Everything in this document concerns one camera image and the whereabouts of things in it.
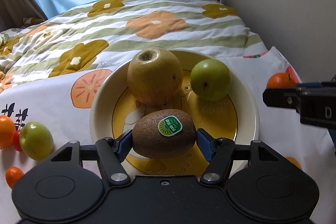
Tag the large yellow pear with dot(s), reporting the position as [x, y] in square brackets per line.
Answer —
[154, 76]

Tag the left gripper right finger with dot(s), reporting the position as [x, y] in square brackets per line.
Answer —
[218, 153]

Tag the brown kiwi with sticker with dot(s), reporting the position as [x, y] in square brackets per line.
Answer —
[164, 134]

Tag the small mandarin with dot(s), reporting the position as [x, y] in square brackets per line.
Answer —
[281, 80]
[13, 174]

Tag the large orange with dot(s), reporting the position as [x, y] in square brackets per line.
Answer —
[7, 130]

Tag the cream yellow duck bowl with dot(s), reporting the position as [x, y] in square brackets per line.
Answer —
[114, 111]

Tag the floral striped quilt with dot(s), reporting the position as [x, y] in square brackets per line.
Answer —
[106, 33]

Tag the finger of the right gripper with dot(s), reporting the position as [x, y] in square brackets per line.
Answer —
[288, 97]

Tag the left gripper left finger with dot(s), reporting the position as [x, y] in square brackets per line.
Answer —
[111, 153]

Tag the green apple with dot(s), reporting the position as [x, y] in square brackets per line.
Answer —
[210, 80]
[36, 141]

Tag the red cherry tomato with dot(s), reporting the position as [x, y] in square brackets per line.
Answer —
[16, 142]

